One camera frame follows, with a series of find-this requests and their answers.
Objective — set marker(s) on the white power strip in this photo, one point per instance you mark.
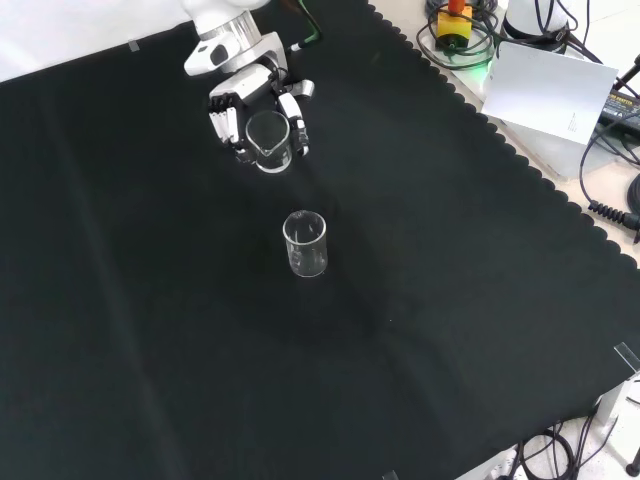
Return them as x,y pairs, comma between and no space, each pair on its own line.
497,467

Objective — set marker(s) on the white metal bracket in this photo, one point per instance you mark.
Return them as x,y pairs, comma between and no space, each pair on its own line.
617,400

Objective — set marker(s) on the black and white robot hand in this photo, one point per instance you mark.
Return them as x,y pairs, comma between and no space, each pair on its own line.
250,82

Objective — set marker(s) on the yellow stop button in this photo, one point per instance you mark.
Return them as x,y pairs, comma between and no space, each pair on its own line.
454,27

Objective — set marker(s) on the clear tape piece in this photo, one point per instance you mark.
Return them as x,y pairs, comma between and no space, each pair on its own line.
627,356
134,46
390,475

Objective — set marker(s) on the black bench cloth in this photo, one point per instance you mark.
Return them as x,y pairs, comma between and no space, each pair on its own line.
200,325

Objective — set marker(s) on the white device with black band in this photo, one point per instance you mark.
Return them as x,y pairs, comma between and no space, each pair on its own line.
530,20

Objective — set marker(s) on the black power adapter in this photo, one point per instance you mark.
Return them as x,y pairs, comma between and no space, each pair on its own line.
622,107

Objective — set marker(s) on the tall clear glass beaker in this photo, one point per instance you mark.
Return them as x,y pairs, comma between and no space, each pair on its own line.
306,250

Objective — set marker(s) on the wide clear glass beaker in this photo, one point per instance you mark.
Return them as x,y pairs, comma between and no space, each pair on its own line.
270,145

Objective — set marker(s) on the pale board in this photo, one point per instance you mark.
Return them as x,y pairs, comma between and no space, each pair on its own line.
545,90

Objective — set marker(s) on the pale grey box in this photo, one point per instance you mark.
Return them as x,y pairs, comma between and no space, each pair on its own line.
545,150

